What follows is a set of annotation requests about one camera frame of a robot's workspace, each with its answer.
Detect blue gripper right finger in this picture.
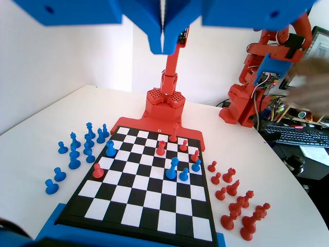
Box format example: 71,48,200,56
163,0,319,55

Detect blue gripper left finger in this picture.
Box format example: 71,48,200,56
11,0,164,55

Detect blue chess rook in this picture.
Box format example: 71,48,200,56
84,133,95,149
105,140,116,158

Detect red chess king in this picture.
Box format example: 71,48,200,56
168,123,180,143

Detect red chess queen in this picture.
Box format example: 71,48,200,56
156,140,167,156

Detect red chess rook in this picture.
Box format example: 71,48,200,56
222,167,237,183

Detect blue chess king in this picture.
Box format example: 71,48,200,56
166,156,179,180

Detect red chess piece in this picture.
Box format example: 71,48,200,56
236,190,255,209
254,202,271,219
228,202,245,217
241,210,263,228
240,223,257,242

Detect blurred person's hand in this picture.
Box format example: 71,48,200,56
282,56,329,114

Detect black computer monitor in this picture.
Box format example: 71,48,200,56
279,25,329,91

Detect wooden shelf box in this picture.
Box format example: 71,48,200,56
276,102,329,127

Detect black computer keyboard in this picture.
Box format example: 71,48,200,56
263,125,329,148

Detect white paper sheet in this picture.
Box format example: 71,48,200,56
300,146,329,162

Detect black and white chessboard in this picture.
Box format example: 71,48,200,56
55,125,219,244

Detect black cable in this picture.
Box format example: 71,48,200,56
215,99,232,109

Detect colourful jumper wires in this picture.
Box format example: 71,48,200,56
262,97,286,121

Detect blue base plate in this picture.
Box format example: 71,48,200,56
33,203,227,247

